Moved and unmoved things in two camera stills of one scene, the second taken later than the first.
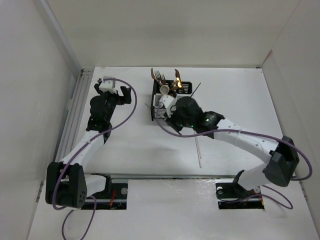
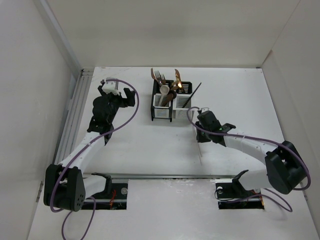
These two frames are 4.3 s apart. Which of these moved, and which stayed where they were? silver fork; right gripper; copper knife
Moved: right gripper
Stayed: silver fork; copper knife
